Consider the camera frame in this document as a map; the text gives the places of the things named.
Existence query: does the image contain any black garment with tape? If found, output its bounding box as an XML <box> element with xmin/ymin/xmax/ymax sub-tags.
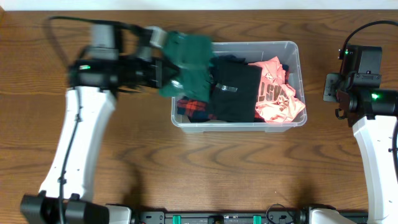
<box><xmin>209</xmin><ymin>59</ymin><xmax>262</xmax><ymax>123</ymax></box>

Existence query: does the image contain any dark navy garment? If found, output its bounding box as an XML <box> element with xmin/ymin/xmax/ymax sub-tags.
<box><xmin>210</xmin><ymin>55</ymin><xmax>246</xmax><ymax>66</ymax></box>

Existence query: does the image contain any red plaid flannel shirt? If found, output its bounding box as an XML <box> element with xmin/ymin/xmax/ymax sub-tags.
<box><xmin>176</xmin><ymin>63</ymin><xmax>292</xmax><ymax>123</ymax></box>

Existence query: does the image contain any clear plastic storage bin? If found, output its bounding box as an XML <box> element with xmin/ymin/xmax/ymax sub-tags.
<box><xmin>171</xmin><ymin>41</ymin><xmax>308</xmax><ymax>133</ymax></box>

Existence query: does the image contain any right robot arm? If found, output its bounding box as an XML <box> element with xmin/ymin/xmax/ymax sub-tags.
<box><xmin>323</xmin><ymin>44</ymin><xmax>397</xmax><ymax>223</ymax></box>

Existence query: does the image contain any pink garment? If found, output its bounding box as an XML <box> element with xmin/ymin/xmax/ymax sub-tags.
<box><xmin>252</xmin><ymin>57</ymin><xmax>305</xmax><ymax>123</ymax></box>

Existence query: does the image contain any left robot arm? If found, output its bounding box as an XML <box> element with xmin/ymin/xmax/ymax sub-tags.
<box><xmin>20</xmin><ymin>21</ymin><xmax>174</xmax><ymax>223</ymax></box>

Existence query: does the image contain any green garment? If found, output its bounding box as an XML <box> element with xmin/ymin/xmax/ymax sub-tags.
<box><xmin>159</xmin><ymin>31</ymin><xmax>214</xmax><ymax>102</ymax></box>

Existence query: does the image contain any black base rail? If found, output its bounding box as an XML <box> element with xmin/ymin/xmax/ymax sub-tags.
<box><xmin>105</xmin><ymin>202</ymin><xmax>371</xmax><ymax>224</ymax></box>

